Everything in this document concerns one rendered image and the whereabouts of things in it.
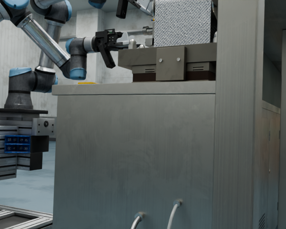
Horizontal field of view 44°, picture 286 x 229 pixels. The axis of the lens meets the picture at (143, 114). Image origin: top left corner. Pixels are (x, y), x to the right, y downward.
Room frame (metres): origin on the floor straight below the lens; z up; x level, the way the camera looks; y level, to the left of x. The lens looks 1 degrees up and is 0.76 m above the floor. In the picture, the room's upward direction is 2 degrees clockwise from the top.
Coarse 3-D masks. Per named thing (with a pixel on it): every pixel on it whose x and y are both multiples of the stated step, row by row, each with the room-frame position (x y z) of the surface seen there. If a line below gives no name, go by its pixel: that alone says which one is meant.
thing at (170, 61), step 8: (160, 48) 1.17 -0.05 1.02; (168, 48) 1.16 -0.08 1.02; (176, 48) 1.14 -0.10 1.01; (184, 48) 1.13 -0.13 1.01; (160, 56) 1.17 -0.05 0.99; (168, 56) 1.16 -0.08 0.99; (176, 56) 1.14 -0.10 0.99; (184, 56) 1.13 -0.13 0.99; (160, 64) 1.17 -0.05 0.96; (168, 64) 1.16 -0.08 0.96; (176, 64) 1.14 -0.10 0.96; (184, 64) 1.14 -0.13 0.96; (160, 72) 1.17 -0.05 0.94; (168, 72) 1.16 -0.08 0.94; (176, 72) 1.14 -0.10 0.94; (184, 72) 1.14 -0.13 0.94; (160, 80) 1.17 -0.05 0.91; (168, 80) 1.16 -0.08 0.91; (176, 80) 1.16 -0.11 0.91
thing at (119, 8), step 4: (120, 0) 1.53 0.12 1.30; (124, 0) 1.54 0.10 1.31; (120, 4) 1.54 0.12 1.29; (124, 4) 1.55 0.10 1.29; (120, 8) 1.54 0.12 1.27; (124, 8) 1.55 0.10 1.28; (116, 12) 1.55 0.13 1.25; (120, 12) 1.54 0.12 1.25; (124, 12) 1.55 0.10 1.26; (120, 16) 1.54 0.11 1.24; (124, 16) 1.56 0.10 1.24
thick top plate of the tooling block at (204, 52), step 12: (144, 48) 1.22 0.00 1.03; (156, 48) 1.20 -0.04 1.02; (192, 48) 1.14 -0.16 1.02; (204, 48) 1.12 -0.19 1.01; (216, 48) 1.10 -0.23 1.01; (120, 60) 1.27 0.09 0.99; (132, 60) 1.24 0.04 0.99; (144, 60) 1.22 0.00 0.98; (156, 60) 1.20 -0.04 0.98; (192, 60) 1.14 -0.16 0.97; (204, 60) 1.12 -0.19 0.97
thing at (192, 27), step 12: (180, 12) 1.37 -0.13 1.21; (192, 12) 1.35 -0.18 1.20; (204, 12) 1.33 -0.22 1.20; (156, 24) 1.42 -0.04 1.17; (168, 24) 1.39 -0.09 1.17; (180, 24) 1.37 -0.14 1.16; (192, 24) 1.35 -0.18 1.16; (204, 24) 1.33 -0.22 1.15; (156, 36) 1.42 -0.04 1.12; (168, 36) 1.39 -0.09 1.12; (180, 36) 1.37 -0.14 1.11; (192, 36) 1.35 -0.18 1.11; (204, 36) 1.33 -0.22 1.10
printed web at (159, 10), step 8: (160, 0) 1.42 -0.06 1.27; (168, 0) 1.40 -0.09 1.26; (176, 0) 1.38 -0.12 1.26; (184, 0) 1.36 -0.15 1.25; (192, 0) 1.35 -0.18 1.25; (200, 0) 1.33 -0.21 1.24; (208, 0) 1.32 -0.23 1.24; (160, 8) 1.41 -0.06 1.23; (168, 8) 1.40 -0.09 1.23; (176, 8) 1.38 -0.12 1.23; (184, 8) 1.36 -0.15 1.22; (192, 8) 1.35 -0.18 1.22; (200, 8) 1.33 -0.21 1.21; (208, 8) 1.32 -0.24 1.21; (216, 24) 1.42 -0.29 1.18
